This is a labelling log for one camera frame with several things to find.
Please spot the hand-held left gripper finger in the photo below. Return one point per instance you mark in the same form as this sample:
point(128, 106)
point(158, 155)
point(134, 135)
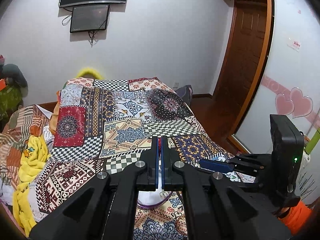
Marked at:
point(163, 160)
point(157, 160)

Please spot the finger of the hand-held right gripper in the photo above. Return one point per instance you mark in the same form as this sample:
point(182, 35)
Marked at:
point(215, 165)
point(250, 159)

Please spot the purple heart-shaped jewelry box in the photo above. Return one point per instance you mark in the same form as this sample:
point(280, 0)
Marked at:
point(147, 198)

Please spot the person's right forearm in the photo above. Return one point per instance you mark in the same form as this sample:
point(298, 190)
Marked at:
point(297, 217)

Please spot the colourful patchwork blanket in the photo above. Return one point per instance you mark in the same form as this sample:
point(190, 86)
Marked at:
point(120, 130)

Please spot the small pink heart sticker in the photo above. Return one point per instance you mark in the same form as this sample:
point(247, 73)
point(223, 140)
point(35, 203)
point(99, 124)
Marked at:
point(284, 103)

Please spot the large pink heart sticker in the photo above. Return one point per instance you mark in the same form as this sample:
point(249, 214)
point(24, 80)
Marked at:
point(301, 102)

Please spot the dark bag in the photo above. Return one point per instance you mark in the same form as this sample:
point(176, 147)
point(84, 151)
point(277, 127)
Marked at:
point(184, 93)

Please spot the white sliding wardrobe door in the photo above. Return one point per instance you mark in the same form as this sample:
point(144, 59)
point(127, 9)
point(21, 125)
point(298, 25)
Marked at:
point(287, 67)

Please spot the brown wooden door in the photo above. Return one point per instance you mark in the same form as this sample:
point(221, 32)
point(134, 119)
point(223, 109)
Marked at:
point(245, 67)

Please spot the red label sticker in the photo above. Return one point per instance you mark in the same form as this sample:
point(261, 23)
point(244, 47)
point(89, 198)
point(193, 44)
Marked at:
point(294, 45)

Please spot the yellow round cushion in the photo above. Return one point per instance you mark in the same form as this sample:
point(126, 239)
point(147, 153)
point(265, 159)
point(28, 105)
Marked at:
point(90, 72)

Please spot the yellow cloth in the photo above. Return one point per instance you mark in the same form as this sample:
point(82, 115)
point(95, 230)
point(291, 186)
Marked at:
point(32, 155)

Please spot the striped orange quilt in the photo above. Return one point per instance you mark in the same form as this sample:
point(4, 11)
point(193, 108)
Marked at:
point(17, 130)

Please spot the green cloth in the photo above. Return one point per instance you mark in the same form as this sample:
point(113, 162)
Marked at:
point(10, 100)

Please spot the grey pillow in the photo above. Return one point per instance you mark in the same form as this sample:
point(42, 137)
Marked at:
point(15, 74)

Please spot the orange box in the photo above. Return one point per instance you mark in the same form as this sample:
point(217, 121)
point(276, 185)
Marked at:
point(2, 84)

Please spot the pink band wall sticker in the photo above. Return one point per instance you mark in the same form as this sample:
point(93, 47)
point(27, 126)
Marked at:
point(272, 85)

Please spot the small black wall monitor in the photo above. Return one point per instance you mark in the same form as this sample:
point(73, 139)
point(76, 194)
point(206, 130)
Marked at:
point(90, 18)

